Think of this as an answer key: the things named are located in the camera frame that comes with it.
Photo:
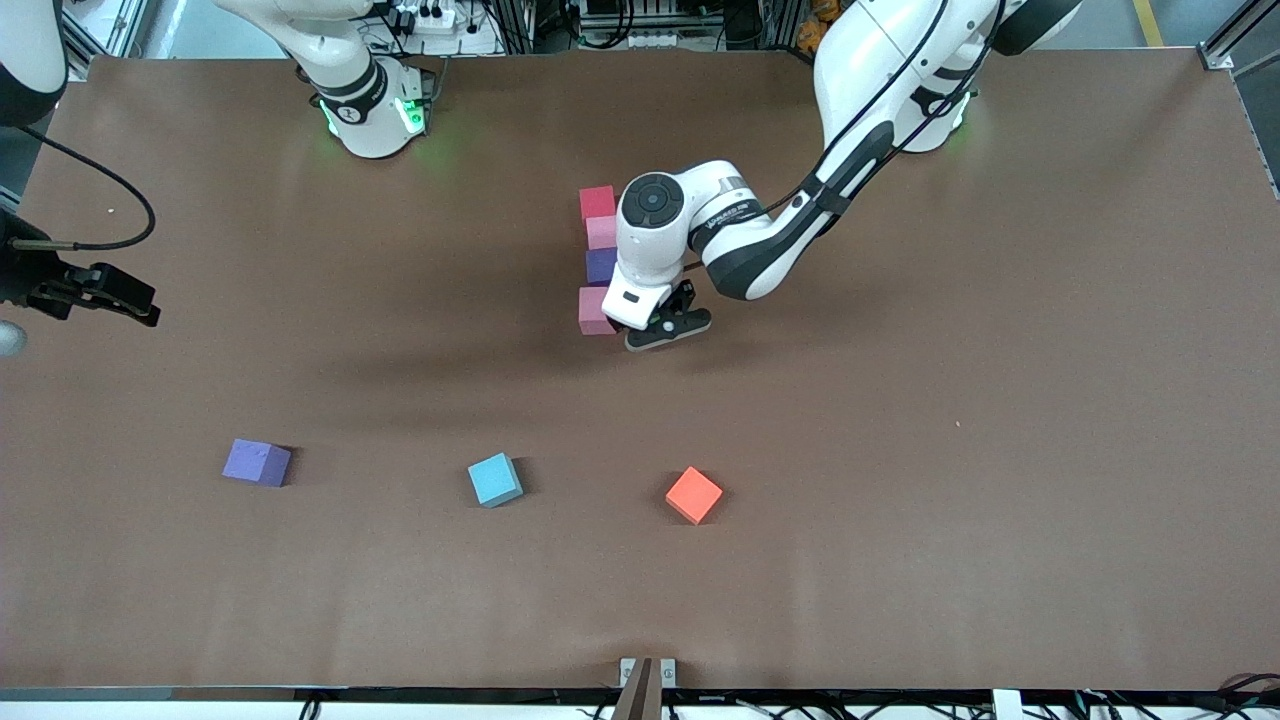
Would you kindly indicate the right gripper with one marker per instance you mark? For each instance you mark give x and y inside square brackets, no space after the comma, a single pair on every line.
[22,277]

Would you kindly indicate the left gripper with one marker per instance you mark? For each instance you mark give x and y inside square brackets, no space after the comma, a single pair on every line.
[614,323]

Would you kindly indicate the purple foam cube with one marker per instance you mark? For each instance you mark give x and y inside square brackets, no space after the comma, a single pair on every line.
[255,463]
[600,266]

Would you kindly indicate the pink foam cube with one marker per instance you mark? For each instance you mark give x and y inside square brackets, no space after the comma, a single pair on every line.
[601,233]
[593,310]

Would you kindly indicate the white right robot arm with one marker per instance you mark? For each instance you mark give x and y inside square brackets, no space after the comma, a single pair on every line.
[370,110]

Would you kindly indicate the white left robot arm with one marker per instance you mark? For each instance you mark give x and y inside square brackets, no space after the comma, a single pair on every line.
[760,250]

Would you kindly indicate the crimson red foam cube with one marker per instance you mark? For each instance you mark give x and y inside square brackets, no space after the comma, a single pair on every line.
[597,203]

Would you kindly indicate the orange foam cube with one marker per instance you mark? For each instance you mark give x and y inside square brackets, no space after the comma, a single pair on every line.
[694,495]

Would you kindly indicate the cyan foam cube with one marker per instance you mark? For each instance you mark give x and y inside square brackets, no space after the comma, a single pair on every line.
[495,480]

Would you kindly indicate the black equipment rack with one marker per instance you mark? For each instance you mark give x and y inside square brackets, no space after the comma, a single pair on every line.
[640,20]

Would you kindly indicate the pile of orange objects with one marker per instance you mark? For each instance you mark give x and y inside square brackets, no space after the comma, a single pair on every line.
[815,25]

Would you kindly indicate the white power strip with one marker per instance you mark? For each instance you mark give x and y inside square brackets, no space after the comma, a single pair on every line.
[425,18]

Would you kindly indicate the white plastic block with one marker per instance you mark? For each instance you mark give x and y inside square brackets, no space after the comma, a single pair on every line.
[1008,706]

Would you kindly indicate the aluminium frame profile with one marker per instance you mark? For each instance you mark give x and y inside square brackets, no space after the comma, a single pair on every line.
[72,68]
[1215,55]

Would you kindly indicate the small metal bracket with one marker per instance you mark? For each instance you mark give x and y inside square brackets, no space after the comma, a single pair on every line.
[629,672]
[667,672]

